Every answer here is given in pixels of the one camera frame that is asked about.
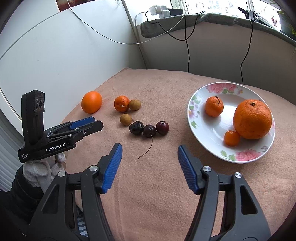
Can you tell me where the pink towel table cover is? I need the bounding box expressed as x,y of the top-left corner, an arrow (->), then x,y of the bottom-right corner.
61,67 -> 296,241

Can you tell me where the white gloved hand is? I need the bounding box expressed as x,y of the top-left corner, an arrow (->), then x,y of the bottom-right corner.
23,152 -> 68,193

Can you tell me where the black cable right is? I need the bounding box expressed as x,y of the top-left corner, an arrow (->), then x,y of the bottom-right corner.
240,11 -> 261,85

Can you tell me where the potted spider plant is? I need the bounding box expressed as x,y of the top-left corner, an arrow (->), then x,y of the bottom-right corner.
277,10 -> 295,38

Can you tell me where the white cable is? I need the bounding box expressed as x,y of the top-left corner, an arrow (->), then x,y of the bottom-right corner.
0,0 -> 188,119

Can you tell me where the red white vase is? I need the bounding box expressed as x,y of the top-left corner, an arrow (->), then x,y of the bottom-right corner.
56,0 -> 92,11

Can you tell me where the grey-green windowsill cloth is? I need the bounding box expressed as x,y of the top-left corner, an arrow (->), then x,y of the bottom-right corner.
140,13 -> 296,47

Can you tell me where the smooth orange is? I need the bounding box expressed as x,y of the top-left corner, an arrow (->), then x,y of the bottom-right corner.
81,91 -> 102,114

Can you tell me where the small mandarin with stem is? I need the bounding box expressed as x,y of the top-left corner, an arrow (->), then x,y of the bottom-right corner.
205,96 -> 224,118

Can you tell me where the black cable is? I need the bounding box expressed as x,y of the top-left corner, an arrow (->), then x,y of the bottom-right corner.
145,10 -> 206,73
240,11 -> 261,85

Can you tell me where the black camera box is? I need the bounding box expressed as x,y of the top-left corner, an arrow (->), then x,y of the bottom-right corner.
21,90 -> 45,147

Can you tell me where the large rough orange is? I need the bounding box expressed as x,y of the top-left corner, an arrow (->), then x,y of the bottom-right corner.
233,99 -> 273,140

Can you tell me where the tiny orange kumquat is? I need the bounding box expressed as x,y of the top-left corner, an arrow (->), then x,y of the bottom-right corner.
224,130 -> 240,147

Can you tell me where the dark red cherry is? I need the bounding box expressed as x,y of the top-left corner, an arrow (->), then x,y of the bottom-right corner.
156,120 -> 170,136

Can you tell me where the brown longan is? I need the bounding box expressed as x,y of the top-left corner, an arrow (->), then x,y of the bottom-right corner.
128,99 -> 142,111
120,113 -> 132,126

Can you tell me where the black ring light device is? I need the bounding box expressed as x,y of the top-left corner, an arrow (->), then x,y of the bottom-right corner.
237,6 -> 282,30

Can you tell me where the white power strip with chargers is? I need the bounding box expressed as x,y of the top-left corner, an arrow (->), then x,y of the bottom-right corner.
149,6 -> 184,19

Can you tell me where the black cable left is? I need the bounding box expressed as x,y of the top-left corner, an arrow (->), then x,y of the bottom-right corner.
145,10 -> 206,73

